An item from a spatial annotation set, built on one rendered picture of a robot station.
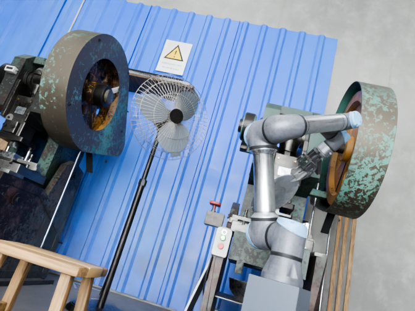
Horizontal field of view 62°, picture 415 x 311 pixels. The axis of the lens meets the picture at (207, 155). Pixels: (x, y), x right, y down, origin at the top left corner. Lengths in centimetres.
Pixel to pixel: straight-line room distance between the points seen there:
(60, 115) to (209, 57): 208
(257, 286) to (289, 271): 12
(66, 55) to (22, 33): 250
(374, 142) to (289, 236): 82
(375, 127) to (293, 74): 196
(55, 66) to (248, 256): 153
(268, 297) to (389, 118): 114
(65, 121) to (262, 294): 153
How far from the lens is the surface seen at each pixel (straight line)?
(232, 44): 396
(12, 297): 148
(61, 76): 221
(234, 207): 238
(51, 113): 227
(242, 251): 182
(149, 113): 227
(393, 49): 429
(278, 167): 208
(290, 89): 367
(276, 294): 125
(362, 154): 190
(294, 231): 130
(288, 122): 137
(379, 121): 196
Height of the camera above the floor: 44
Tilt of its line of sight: 17 degrees up
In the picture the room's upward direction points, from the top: 16 degrees clockwise
